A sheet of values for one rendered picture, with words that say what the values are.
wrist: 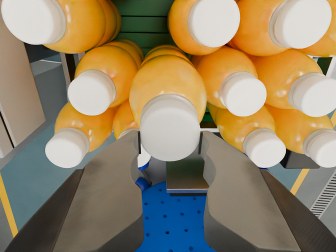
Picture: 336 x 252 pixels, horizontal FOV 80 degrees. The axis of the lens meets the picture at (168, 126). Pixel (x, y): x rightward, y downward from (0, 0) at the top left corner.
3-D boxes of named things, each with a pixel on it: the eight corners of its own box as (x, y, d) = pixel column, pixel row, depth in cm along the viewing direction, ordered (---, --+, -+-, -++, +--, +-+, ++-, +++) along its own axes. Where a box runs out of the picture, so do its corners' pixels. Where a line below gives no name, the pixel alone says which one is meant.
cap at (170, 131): (139, 139, 15) (136, 153, 14) (146, 90, 14) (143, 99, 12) (189, 147, 16) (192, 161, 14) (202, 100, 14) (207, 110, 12)
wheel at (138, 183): (145, 201, 42) (153, 197, 43) (139, 181, 41) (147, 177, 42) (135, 196, 46) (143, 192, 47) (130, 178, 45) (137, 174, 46)
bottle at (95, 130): (123, 113, 42) (98, 172, 26) (89, 104, 41) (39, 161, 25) (130, 80, 39) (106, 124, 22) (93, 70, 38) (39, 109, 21)
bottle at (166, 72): (140, 87, 32) (116, 155, 16) (146, 40, 29) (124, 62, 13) (183, 95, 33) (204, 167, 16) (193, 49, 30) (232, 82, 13)
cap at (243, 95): (257, 68, 20) (265, 72, 19) (257, 104, 22) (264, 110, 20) (218, 76, 21) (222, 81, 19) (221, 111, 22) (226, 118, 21)
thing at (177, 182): (165, 155, 45) (166, 199, 33) (165, 146, 43) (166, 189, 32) (210, 155, 45) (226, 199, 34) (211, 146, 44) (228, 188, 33)
